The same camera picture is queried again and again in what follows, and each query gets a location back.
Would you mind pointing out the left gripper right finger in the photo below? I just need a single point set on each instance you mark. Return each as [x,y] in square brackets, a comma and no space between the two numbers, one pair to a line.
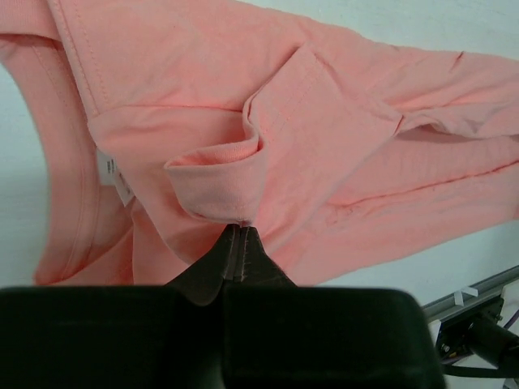
[252,265]

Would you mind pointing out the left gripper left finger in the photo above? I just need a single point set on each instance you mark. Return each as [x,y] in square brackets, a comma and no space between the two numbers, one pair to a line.
[201,283]

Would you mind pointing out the pink t shirt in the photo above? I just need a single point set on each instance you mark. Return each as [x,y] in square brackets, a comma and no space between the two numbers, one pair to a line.
[164,121]

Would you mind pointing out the aluminium table rail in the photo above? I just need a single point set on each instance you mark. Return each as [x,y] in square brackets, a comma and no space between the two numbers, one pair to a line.
[470,296]

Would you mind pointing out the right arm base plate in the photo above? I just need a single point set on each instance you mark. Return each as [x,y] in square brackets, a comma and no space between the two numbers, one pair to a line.
[477,332]

